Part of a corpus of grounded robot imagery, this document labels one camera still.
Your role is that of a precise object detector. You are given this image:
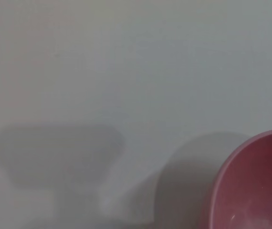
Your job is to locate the pink plastic bowl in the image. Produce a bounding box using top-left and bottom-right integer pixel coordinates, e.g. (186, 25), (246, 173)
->
(199, 128), (272, 229)

